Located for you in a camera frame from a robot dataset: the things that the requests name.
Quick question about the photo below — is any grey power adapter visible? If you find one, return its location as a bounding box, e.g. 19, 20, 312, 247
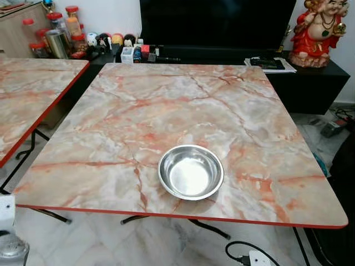
320, 119, 348, 139

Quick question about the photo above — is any teal plastic basket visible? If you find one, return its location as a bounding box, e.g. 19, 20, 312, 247
313, 152, 328, 177

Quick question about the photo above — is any black chair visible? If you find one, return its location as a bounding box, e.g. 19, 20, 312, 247
305, 132, 355, 266

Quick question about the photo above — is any red laughing buddha figurine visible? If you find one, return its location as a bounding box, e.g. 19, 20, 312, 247
288, 0, 348, 69

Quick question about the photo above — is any stack of printed papers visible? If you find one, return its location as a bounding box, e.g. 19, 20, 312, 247
244, 56, 298, 74

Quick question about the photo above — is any stainless steel bowl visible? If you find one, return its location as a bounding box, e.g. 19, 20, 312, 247
157, 144, 225, 201

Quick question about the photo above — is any black flat screen television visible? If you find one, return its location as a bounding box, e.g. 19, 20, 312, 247
139, 0, 298, 51

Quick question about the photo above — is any small white box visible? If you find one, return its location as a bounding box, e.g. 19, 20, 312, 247
120, 47, 135, 64

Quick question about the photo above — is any small white round doll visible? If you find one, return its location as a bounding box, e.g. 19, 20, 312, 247
85, 32, 98, 47

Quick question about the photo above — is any tall red lidded snack jar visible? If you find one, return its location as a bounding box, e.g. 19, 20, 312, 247
64, 5, 83, 37

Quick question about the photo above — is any stainless steel cup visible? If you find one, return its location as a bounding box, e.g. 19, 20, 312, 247
45, 30, 70, 59

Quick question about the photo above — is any clear red lidded jar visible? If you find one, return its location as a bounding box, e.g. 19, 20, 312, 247
22, 18, 40, 44
46, 12, 65, 33

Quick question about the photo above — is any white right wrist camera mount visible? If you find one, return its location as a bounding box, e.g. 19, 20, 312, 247
248, 250, 273, 266

